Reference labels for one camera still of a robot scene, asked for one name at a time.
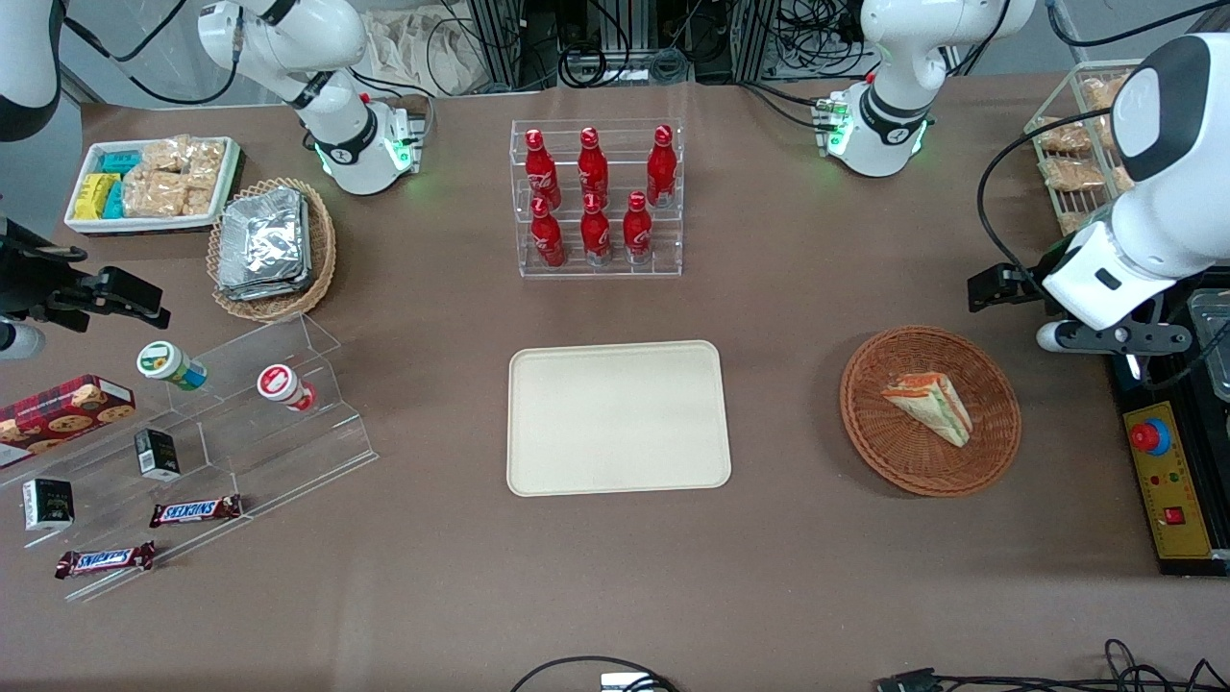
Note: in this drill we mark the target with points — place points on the brown wicker basket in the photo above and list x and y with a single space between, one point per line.
922 461

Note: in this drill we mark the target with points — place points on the black yellow control box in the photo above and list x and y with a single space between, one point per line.
1220 481

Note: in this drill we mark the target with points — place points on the rice cracker bag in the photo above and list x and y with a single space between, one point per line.
183 154
163 195

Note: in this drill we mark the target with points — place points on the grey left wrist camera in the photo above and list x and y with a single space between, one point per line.
1086 337

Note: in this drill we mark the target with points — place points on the light wicker basket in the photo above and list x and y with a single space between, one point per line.
322 259

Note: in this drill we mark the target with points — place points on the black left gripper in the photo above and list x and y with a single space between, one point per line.
1030 284

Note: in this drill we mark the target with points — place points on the red emergency stop button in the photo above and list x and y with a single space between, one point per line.
1148 436

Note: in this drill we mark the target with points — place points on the red cola bottle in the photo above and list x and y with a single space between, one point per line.
593 168
661 168
548 240
637 231
541 173
596 235

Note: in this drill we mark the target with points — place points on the beige plastic tray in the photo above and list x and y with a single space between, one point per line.
615 418

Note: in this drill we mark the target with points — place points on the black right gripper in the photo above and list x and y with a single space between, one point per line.
29 284

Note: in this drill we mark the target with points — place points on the clear acrylic bottle rack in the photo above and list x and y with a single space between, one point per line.
663 245

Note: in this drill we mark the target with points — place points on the bagged cracker snack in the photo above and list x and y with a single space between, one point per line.
1122 180
1071 174
1100 93
1062 135
1076 223

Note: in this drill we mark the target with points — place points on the triangle sandwich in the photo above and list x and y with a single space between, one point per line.
932 404

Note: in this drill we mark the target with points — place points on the red lid cup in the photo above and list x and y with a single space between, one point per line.
281 384

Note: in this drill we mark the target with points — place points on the yellow snack pack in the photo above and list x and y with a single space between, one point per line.
93 197

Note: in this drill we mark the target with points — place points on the white rectangular snack tray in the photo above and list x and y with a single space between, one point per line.
144 224

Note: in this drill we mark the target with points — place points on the yellow control panel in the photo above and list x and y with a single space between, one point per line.
1177 481

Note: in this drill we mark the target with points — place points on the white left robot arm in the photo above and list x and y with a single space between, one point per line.
1172 221

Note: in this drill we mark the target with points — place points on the clear acrylic stepped stand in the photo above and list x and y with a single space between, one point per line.
288 452

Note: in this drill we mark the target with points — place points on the red tartan cookie box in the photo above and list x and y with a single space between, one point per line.
58 413

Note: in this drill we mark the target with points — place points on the silver foil packs stack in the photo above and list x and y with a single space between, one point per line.
264 245

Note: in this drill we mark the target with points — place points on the green lid cup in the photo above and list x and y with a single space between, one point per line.
168 365

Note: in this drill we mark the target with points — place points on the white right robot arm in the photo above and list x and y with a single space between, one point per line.
336 125

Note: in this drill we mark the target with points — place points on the snickers bar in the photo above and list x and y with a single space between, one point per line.
195 511
104 560

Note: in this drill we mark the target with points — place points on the small black carton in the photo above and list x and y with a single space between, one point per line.
157 455
48 505

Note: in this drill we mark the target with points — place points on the teal snack pack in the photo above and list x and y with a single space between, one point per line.
114 200
120 162

